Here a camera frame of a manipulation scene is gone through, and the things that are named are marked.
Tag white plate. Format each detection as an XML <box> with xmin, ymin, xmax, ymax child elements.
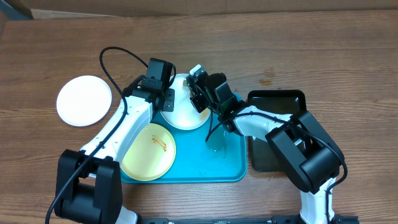
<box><xmin>161</xmin><ymin>73</ymin><xmax>210</xmax><ymax>131</ymax></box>
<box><xmin>56</xmin><ymin>75</ymin><xmax>113</xmax><ymax>127</ymax></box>

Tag yellow plate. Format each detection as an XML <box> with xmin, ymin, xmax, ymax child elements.
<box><xmin>121</xmin><ymin>123</ymin><xmax>177</xmax><ymax>182</ymax></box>

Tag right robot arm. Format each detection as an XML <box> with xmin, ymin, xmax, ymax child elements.
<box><xmin>186</xmin><ymin>65</ymin><xmax>348</xmax><ymax>223</ymax></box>

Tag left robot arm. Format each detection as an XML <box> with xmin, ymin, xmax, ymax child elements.
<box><xmin>45</xmin><ymin>58</ymin><xmax>176</xmax><ymax>223</ymax></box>

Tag teal plastic tray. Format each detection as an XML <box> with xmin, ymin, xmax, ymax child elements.
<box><xmin>119</xmin><ymin>91</ymin><xmax>248</xmax><ymax>184</ymax></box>

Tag black water tray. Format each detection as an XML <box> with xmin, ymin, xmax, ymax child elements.
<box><xmin>248</xmin><ymin>90</ymin><xmax>307</xmax><ymax>172</ymax></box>

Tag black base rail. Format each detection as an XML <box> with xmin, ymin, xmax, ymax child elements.
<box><xmin>136</xmin><ymin>214</ymin><xmax>360</xmax><ymax>224</ymax></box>

